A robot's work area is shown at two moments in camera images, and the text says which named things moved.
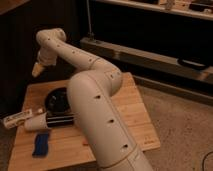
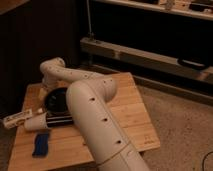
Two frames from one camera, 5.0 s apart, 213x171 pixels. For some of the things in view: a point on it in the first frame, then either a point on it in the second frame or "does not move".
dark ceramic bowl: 57,101 does not move
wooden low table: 64,148 does not move
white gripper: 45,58 -> 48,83
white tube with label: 15,119 does not move
